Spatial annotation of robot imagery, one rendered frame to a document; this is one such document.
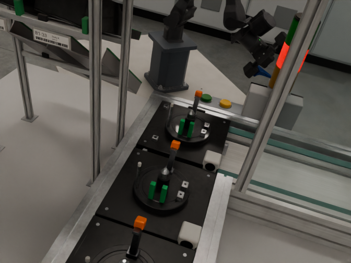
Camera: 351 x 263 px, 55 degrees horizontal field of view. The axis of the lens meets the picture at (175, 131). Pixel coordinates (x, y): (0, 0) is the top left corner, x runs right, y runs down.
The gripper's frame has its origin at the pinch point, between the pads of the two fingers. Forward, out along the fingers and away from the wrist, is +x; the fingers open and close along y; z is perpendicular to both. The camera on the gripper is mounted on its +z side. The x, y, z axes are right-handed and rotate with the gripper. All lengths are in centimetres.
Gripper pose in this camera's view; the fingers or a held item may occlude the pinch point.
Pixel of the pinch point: (275, 64)
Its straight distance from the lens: 126.8
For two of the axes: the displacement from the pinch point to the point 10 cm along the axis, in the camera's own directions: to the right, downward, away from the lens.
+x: 7.6, 5.4, 3.6
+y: 6.5, -6.1, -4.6
